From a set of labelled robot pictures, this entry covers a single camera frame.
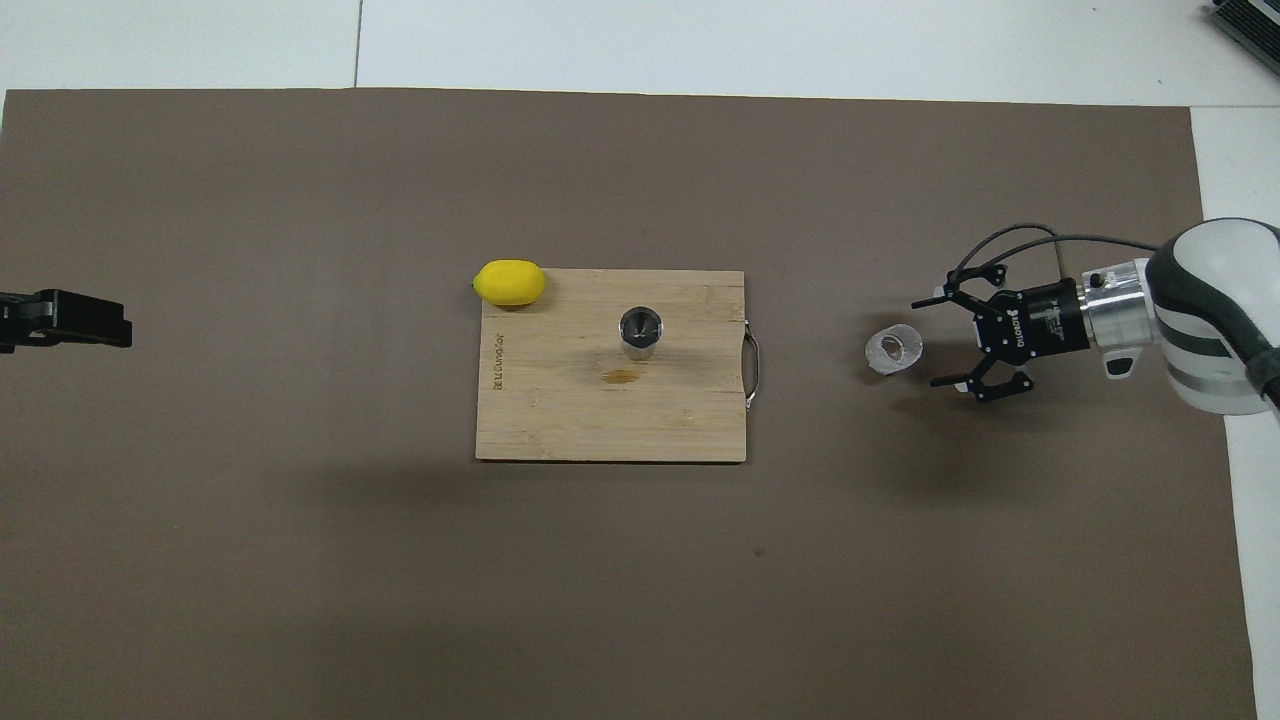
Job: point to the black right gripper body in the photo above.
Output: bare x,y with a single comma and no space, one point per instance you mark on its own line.
1040,320

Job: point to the steel jigger cup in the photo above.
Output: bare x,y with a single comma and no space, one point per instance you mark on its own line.
640,330

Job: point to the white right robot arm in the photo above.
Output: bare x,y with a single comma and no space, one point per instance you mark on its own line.
1210,320

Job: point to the grey ribbed device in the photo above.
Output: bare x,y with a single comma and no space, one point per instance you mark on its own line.
1250,18

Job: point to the brown table mat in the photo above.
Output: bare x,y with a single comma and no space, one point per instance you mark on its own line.
640,600

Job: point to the yellow lemon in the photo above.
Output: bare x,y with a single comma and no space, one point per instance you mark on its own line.
510,283

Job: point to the bamboo cutting board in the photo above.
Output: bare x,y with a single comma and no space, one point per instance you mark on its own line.
560,400

